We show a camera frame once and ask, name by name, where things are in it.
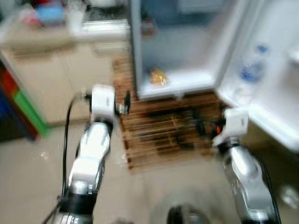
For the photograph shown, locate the yellow snack bag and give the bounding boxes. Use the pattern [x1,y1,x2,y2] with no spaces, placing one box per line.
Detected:
[149,69,169,87]

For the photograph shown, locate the white fridge door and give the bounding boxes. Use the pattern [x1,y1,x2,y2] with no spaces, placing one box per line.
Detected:
[217,0,299,152]

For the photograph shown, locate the wooden wine rack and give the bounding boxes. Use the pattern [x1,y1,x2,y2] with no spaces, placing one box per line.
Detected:
[112,56,234,169]

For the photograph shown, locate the beige kitchen cabinet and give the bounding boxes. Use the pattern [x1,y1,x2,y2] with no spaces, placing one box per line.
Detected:
[0,23,136,126]

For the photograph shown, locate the clear water bottle blue label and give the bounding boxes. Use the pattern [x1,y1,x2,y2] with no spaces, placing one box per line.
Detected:
[234,44,271,105]

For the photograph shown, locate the coloured storage bins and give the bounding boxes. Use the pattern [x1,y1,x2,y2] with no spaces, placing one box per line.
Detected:
[0,61,50,140]

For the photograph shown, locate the robot right leg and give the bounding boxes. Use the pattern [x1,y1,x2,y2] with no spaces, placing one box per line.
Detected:
[167,204,211,224]

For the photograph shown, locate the beige counter mat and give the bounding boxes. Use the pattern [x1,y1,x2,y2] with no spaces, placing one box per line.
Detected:
[0,26,78,49]

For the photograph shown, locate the clear container blue lid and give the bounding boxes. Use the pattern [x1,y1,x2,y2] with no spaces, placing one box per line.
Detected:
[35,2,66,26]

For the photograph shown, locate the pink flat lid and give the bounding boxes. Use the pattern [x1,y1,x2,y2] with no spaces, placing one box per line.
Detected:
[19,12,40,26]

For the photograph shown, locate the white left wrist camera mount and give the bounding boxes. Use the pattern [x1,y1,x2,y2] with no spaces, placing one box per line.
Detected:
[90,84,117,123]

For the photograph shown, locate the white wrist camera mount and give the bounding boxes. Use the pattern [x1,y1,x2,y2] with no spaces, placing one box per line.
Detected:
[213,107,249,147]
[90,84,117,123]

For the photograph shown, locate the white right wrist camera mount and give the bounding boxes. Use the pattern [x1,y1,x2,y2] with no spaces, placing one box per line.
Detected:
[213,107,249,147]

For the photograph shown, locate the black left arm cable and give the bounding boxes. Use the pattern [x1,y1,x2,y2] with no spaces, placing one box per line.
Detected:
[42,91,92,224]

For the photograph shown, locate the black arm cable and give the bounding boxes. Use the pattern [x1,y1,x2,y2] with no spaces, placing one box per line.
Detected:
[175,117,282,224]
[42,91,92,224]

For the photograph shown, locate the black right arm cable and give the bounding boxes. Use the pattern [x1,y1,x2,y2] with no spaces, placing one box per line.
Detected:
[175,117,282,224]

